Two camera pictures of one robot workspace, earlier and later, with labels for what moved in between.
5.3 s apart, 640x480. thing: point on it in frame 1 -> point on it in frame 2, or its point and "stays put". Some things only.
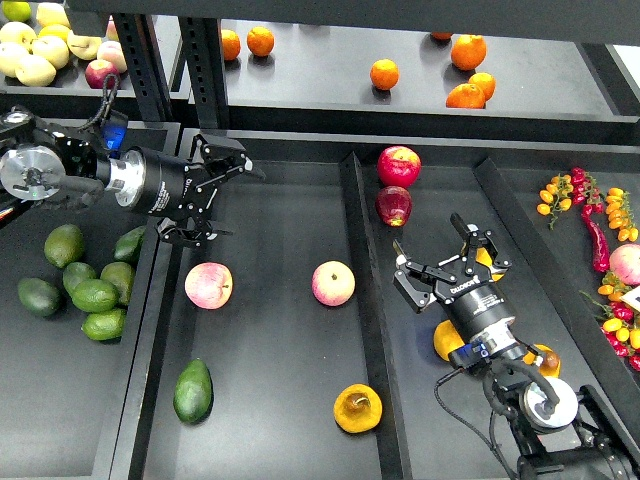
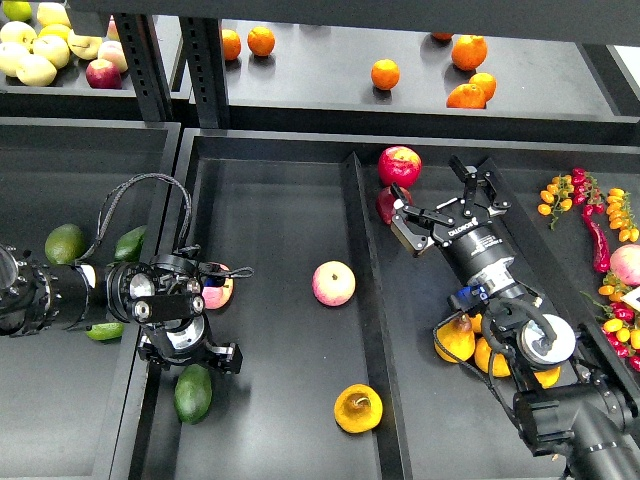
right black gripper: [475, 305] -> [472, 241]
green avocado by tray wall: [128, 246] stays put
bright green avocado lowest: [104, 325] stays put
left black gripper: [165, 186] -> [186, 340]
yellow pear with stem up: [357, 408] stays put
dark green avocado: [194, 392] stays put
